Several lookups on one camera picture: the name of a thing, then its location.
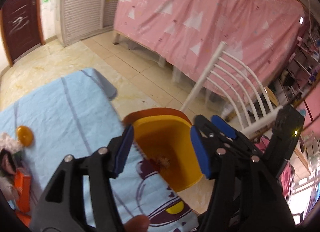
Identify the round yellow plastic lid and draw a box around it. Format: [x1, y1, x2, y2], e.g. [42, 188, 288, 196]
[16, 125, 34, 147]

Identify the yellow orange trash bin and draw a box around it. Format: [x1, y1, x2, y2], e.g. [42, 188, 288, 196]
[123, 108, 203, 192]

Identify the pink white fabric bundle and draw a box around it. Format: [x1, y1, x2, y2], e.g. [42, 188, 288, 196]
[1, 132, 23, 201]

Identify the light blue bed sheet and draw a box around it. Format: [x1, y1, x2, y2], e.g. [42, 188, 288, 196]
[1, 68, 198, 231]

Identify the orange rectangular box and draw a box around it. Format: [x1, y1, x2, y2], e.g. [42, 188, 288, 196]
[14, 168, 31, 227]

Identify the person's left hand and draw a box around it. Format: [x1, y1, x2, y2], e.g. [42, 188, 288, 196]
[124, 215, 150, 232]

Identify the dark red door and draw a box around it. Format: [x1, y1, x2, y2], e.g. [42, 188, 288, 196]
[1, 0, 45, 66]

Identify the pink tree-pattern curtain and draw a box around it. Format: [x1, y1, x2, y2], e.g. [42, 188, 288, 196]
[114, 0, 304, 85]

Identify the white louvered wardrobe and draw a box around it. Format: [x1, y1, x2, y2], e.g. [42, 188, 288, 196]
[55, 0, 115, 47]

